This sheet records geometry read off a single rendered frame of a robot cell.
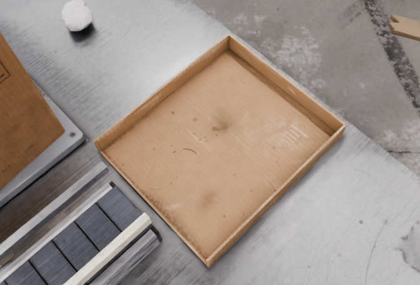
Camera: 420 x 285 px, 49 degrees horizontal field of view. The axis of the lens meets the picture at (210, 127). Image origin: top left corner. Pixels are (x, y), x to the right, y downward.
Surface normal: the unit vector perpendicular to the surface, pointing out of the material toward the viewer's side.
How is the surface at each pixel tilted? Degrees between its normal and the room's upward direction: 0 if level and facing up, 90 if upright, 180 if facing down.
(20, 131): 90
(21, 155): 90
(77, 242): 0
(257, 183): 0
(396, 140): 0
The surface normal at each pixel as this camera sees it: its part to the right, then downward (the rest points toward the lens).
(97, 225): -0.04, -0.47
